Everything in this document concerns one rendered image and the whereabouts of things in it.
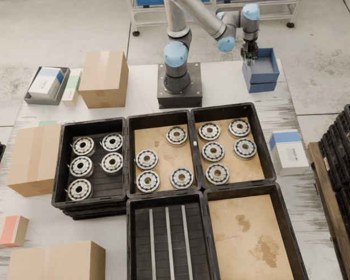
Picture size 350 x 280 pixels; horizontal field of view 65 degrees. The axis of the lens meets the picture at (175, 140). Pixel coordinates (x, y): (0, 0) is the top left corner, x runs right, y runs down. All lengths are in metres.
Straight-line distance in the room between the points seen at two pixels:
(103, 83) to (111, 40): 1.70
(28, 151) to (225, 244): 0.98
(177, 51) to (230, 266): 0.98
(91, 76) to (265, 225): 1.16
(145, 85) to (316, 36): 2.12
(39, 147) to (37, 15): 2.69
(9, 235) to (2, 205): 0.22
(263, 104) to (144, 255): 1.02
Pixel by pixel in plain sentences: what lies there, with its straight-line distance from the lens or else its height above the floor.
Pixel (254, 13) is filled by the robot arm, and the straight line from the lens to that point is 1.38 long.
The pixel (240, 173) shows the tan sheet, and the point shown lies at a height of 0.83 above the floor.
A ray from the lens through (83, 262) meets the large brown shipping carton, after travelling 1.14.
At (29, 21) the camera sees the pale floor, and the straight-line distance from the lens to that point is 3.93.
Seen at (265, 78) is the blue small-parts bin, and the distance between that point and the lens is 1.61.
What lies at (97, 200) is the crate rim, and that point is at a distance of 1.15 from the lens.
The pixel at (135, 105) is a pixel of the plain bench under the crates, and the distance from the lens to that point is 1.63.
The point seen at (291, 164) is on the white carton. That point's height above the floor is 0.79.
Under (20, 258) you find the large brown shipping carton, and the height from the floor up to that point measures 0.90.
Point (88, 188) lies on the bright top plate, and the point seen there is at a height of 0.86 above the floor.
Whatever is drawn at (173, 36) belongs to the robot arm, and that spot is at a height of 1.04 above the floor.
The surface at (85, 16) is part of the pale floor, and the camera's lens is 3.68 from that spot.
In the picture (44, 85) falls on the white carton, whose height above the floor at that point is 0.79.
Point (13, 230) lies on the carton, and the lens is 1.44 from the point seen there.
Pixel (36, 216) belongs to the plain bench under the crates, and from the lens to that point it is 1.50.
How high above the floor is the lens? 1.96
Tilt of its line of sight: 59 degrees down
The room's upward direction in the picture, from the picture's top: 7 degrees counter-clockwise
